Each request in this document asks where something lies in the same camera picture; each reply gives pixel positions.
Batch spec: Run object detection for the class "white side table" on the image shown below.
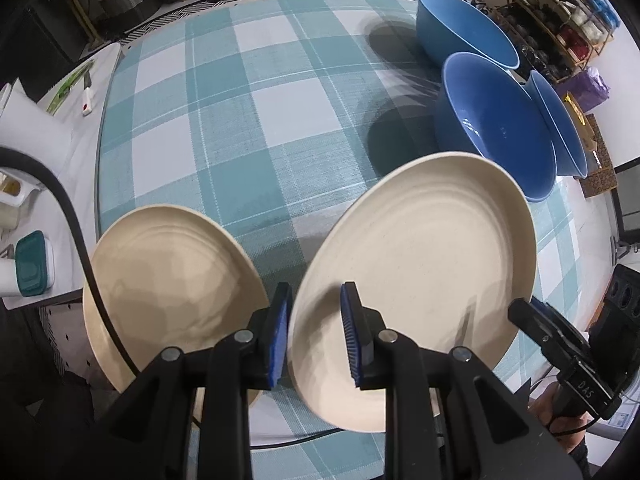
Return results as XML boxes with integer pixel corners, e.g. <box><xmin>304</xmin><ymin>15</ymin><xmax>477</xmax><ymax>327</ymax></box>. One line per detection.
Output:
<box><xmin>0</xmin><ymin>42</ymin><xmax>123</xmax><ymax>311</ymax></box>

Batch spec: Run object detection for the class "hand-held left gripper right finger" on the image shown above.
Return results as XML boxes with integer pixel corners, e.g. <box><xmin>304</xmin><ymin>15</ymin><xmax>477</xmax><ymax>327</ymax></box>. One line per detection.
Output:
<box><xmin>341</xmin><ymin>282</ymin><xmax>586</xmax><ymax>480</ymax></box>

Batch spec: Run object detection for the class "blue bowl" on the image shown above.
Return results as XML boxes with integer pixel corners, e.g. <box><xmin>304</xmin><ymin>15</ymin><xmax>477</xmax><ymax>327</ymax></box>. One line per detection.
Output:
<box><xmin>416</xmin><ymin>0</ymin><xmax>521</xmax><ymax>71</ymax></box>
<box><xmin>527</xmin><ymin>70</ymin><xmax>589</xmax><ymax>178</ymax></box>
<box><xmin>434</xmin><ymin>52</ymin><xmax>557</xmax><ymax>203</ymax></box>

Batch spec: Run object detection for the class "person's right hand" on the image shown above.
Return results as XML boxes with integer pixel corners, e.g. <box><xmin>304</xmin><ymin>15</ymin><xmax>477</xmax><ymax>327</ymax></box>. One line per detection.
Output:
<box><xmin>527</xmin><ymin>385</ymin><xmax>598</xmax><ymax>453</ymax></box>

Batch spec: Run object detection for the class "dark refrigerator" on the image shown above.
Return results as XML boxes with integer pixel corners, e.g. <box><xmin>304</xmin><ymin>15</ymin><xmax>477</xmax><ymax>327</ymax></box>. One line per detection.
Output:
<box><xmin>20</xmin><ymin>0</ymin><xmax>101</xmax><ymax>76</ymax></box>

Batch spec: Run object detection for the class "teal lid food container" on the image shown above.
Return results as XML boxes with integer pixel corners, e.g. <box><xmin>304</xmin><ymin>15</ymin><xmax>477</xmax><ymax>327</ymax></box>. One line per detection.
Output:
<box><xmin>14</xmin><ymin>230</ymin><xmax>56</xmax><ymax>297</ymax></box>

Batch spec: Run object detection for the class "white electric kettle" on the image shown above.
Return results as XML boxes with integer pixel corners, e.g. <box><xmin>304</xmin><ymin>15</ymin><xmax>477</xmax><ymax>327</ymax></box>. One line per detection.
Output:
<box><xmin>0</xmin><ymin>80</ymin><xmax>76</xmax><ymax>196</ymax></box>

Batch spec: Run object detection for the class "green vegetable packet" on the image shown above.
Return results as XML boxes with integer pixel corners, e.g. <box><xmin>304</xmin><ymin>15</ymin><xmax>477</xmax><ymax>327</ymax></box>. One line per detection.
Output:
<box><xmin>47</xmin><ymin>60</ymin><xmax>96</xmax><ymax>113</ymax></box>

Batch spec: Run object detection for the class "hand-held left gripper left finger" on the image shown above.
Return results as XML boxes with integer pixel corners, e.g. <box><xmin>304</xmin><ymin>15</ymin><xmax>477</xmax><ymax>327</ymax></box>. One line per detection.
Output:
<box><xmin>95</xmin><ymin>282</ymin><xmax>293</xmax><ymax>480</ymax></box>

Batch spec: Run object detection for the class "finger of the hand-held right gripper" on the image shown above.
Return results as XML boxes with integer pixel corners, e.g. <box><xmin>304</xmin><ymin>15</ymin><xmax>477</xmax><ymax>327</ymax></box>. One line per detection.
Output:
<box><xmin>507</xmin><ymin>296</ymin><xmax>594</xmax><ymax>377</ymax></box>

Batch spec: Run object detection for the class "metal shoe rack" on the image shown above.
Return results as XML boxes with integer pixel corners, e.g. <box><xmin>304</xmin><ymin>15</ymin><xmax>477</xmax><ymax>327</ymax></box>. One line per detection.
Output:
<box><xmin>505</xmin><ymin>0</ymin><xmax>618</xmax><ymax>81</ymax></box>

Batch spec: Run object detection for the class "purple plastic bag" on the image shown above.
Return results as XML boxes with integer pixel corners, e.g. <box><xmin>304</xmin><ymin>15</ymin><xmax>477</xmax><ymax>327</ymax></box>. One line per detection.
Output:
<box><xmin>555</xmin><ymin>66</ymin><xmax>612</xmax><ymax>113</ymax></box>

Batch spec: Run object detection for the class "white handle knife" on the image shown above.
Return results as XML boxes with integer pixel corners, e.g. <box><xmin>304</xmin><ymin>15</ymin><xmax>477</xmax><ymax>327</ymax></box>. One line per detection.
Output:
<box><xmin>81</xmin><ymin>71</ymin><xmax>96</xmax><ymax>117</ymax></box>

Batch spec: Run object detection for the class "patterned cardboard box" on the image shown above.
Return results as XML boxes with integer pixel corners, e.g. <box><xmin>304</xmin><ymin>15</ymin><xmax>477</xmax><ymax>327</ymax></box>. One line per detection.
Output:
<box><xmin>565</xmin><ymin>92</ymin><xmax>617</xmax><ymax>198</ymax></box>

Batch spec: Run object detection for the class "cream round plate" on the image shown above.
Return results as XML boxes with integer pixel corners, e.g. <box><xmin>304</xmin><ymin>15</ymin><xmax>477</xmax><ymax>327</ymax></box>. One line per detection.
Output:
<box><xmin>82</xmin><ymin>204</ymin><xmax>273</xmax><ymax>408</ymax></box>
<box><xmin>289</xmin><ymin>151</ymin><xmax>537</xmax><ymax>433</ymax></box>

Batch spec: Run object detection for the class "white cup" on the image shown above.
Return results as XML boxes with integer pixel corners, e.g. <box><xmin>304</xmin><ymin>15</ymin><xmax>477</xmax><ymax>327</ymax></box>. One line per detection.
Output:
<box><xmin>0</xmin><ymin>260</ymin><xmax>23</xmax><ymax>297</ymax></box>

